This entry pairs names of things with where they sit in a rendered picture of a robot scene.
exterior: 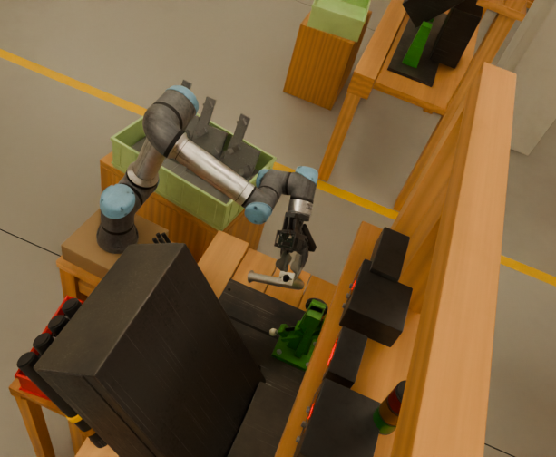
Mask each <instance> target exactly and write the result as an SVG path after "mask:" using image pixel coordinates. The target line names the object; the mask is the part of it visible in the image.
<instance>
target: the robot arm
mask: <svg viewBox="0 0 556 457"><path fill-rule="evenodd" d="M198 110H199V102H198V100H197V99H196V96H195V95H194V93H193V92H192V91H190V90H189V89H188V88H186V87H184V86H181V85H173V86H172V87H170V88H169V89H167V90H166V91H165V93H164V94H163V95H162V96H161V97H160V98H159V99H158V100H157V101H156V102H155V103H154V104H152V105H151V106H150V107H149V108H148V109H147V110H146V112H145V113H144V115H143V119H142V127H143V130H144V133H145V135H146V137H147V138H146V140H145V142H144V143H143V146H142V148H141V151H140V153H139V155H138V158H137V160H136V161H135V162H133V163H131V164H130V165H129V167H128V169H127V170H126V172H125V175H124V176H123V178H122V179H121V180H120V181H119V183H118V184H115V185H114V186H113V185H111V186H109V187H107V188H106V189H105V190H104V191H103V192H102V195H101V199H100V209H101V225H100V227H99V228H98V230H97V233H96V239H97V243H98V245H99V246H100V248H102V249H103V250H105V251H107V252H109V253H113V254H121V253H123V251H124V250H125V249H126V248H127V247H128V246H130V245H135V244H137V243H138V238H139V234H138V230H137V228H136V227H135V225H134V215H135V213H136V212H137V211H138V209H139V208H140V207H141V206H142V204H143V203H144V202H145V201H146V199H147V198H149V197H150V195H151V194H152V193H153V192H154V191H155V190H156V189H157V187H158V185H159V181H160V179H159V173H158V171H159V169H160V167H161V165H162V163H163V162H164V160H165V158H167V159H174V160H176V161H177V162H179V163H180V164H182V165H183V166H185V167H186V168H187V169H189V170H191V171H192V172H194V173H195V174H196V175H198V176H199V177H201V178H202V179H204V180H205V181H207V182H208V183H209V184H210V185H212V186H213V187H214V188H216V189H217V190H219V191H221V192H222V193H223V194H225V195H226V196H228V197H229V198H231V199H232V200H234V201H235V202H237V203H238V204H239V205H240V206H242V207H243V208H244V209H245V217H246V218H247V219H248V221H250V222H251V223H253V224H258V225H259V224H263V223H265V222H266V221H267V220H268V218H269V216H270V215H271V214H272V211H273V209H274V208H275V206H276V204H277V202H278V200H279V198H280V196H281V194H283V195H291V196H290V200H289V204H288V212H286V213H285V217H284V222H283V227H282V230H278V231H277V235H276V239H275V244H274V246H275V247H278V248H281V250H280V256H281V258H280V259H278V260H277V261H276V264H275V265H276V267H277V268H278V269H279V270H280V271H284V272H288V264H289V262H290V261H291V259H292V257H291V255H290V254H289V253H293V251H296V252H297V253H296V255H295V259H294V261H292V262H291V263H290V269H291V270H292V271H293V272H294V273H295V274H296V276H295V280H296V279H297V278H298V276H299V274H300V273H301V271H302V269H303V267H304V266H305V265H306V262H307V259H308V251H310V252H315V250H316V248H317V246H316V244H315V242H314V239H313V238H312V236H311V234H310V232H309V230H308V228H307V224H303V223H304V221H309V217H310V216H311V211H312V209H313V202H314V197H315V193H316V188H317V179H318V171H317V170H315V169H313V168H310V167H306V166H299V167H297V169H296V170H295V172H288V171H282V170H272V169H270V170H267V169H262V170H260V171H259V172H258V176H257V179H256V186H257V187H256V186H254V185H253V184H251V183H250V182H249V181H247V180H245V179H244V178H243V177H241V176H240V175H238V173H237V172H235V171H234V170H232V169H231V168H229V167H228V166H226V165H225V164H224V163H222V162H221V161H219V160H218V159H216V158H215V157H213V156H212V155H211V154H209V153H208V152H206V151H205V150H203V149H202V148H201V147H200V146H199V145H197V144H196V143H194V142H193V141H191V140H190V139H188V137H187V133H186V132H185V130H186V128H187V126H188V125H189V123H190V120H191V119H192V118H193V117H194V116H195V115H196V114H197V112H198ZM278 235H279V238H278V243H276V242H277V237H278ZM295 280H294V282H295Z"/></svg>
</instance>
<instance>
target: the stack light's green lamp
mask: <svg viewBox="0 0 556 457"><path fill-rule="evenodd" d="M378 409H379V406H378V407H377V408H376V409H375V411H374V414H373V419H374V423H375V425H376V427H377V428H378V429H379V430H380V431H379V433H380V434H382V435H388V434H391V433H392V432H393V431H394V430H395V429H396V426H390V425H388V424H386V423H385V422H383V420H382V419H381V417H380V415H379V412H378Z"/></svg>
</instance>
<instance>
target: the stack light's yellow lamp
mask: <svg viewBox="0 0 556 457"><path fill-rule="evenodd" d="M387 397H388V396H387ZM387 397H386V398H385V400H384V401H383V402H382V403H381V404H380V405H379V409H378V412H379V415H380V417H381V419H382V420H383V422H385V423H386V424H388V425H390V426H397V421H398V415H396V414H394V413H393V412H392V411H391V410H390V408H389V406H388V403H387Z"/></svg>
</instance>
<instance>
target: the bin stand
mask: <svg viewBox="0 0 556 457"><path fill-rule="evenodd" d="M20 386H21V385H20V382H19V379H18V378H15V379H14V381H13V382H12V383H11V384H10V386H9V387H8V388H9V390H10V393H11V395H12V396H14V397H15V400H16V402H17V405H18V408H19V410H20V413H21V415H22V417H23V420H24V425H25V427H26V430H27V432H28V435H29V437H30V440H31V443H32V445H33V447H34V452H35V455H36V457H55V454H54V448H53V445H52V442H51V438H50V435H49V432H48V429H47V425H46V422H45V419H44V413H43V410H42V406H43V407H45V408H47V409H49V410H51V411H53V412H55V413H59V414H60V415H62V416H64V417H66V415H65V414H64V413H63V412H62V411H61V410H60V409H59V408H58V407H57V406H56V405H55V404H54V403H53V402H52V401H49V400H46V399H44V398H41V397H38V396H35V395H32V394H28V393H26V392H23V391H21V390H20V391H19V388H20ZM68 424H69V429H70V434H71V438H72V443H73V450H74V455H76V453H78V451H79V450H80V448H81V446H82V445H83V443H84V441H85V440H86V438H87V436H84V435H83V434H82V433H81V432H80V429H79V428H78V427H77V426H76V425H75V424H74V423H71V422H70V421H69V420H68Z"/></svg>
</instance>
